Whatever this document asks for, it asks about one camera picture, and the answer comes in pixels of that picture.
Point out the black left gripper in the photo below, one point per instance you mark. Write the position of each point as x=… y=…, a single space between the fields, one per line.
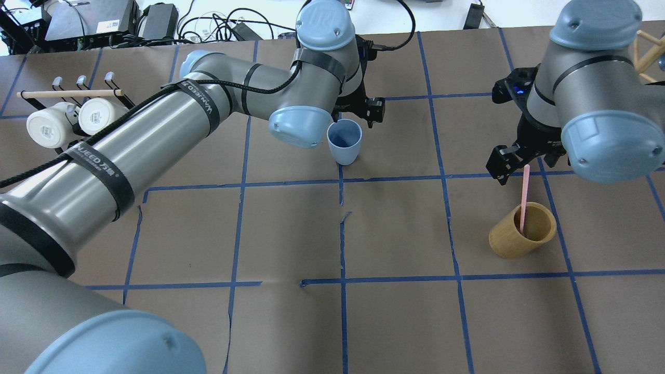
x=372 y=108

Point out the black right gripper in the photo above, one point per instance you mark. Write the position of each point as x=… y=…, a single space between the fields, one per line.
x=536 y=136

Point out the pink chopstick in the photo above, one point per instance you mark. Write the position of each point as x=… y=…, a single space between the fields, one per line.
x=524 y=198

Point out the light blue plastic cup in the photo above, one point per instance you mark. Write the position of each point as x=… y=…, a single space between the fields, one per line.
x=344 y=138

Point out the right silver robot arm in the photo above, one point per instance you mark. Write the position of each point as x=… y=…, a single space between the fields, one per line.
x=585 y=100

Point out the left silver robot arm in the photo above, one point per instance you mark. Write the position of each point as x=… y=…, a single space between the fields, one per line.
x=53 y=325

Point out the bamboo chopstick holder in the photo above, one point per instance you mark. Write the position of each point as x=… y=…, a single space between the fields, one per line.
x=513 y=238

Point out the wooden mug tree stand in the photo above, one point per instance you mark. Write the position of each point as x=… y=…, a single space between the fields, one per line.
x=643 y=61

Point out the black power adapter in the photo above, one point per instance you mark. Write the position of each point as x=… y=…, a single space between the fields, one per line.
x=474 y=17

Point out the wooden rod on rack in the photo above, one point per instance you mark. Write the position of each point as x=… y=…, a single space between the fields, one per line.
x=70 y=93

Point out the white mug near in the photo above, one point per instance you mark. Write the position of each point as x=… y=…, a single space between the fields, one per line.
x=98 y=113

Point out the white mug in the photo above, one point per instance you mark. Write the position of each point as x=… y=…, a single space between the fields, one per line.
x=98 y=113
x=53 y=127

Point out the black computer box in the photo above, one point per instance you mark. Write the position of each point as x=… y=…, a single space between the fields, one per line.
x=92 y=22

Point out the white mug far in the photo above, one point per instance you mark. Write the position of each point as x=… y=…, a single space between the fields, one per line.
x=53 y=127

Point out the black wire mug rack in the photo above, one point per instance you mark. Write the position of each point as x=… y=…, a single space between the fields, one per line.
x=109 y=80

